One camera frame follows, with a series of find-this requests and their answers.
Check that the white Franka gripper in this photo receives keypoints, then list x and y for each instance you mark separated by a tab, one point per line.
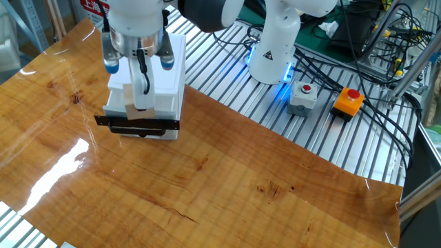
142	103

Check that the light wooden cube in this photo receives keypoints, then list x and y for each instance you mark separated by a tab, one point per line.
146	114

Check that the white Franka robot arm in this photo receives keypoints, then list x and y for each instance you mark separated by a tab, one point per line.
275	41

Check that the white drawer with black knob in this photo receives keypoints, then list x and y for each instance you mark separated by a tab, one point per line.
169	134

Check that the white plastic drawer cabinet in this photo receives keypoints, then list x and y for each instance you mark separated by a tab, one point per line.
172	79

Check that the wood pattern table mat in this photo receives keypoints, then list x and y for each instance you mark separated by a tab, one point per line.
224	179

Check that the white box red lettering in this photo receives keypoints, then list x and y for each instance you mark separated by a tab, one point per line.
91	8

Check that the leaning wooden stick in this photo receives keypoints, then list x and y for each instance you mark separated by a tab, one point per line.
51	19
59	17

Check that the white plastic object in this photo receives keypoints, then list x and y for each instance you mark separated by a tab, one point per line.
8	55

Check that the printed white paper sheets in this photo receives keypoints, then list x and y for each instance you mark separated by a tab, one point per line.
68	245

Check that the grey box red button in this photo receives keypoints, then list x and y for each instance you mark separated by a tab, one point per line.
302	100

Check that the green cutting mat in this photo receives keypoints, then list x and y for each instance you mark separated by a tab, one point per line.
311	43

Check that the crumpled white tissue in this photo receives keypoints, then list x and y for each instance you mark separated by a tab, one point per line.
329	28

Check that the orange box red button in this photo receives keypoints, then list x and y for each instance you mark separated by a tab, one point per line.
348	103

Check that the black electronic device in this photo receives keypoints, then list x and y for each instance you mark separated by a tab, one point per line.
355	31

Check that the blue grey shelf frame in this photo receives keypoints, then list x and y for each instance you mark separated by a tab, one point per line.
34	24

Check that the aluminium frame post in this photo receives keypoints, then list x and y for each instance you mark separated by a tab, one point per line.
413	69
382	29

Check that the aluminium frame rail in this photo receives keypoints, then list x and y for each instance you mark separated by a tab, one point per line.
422	196

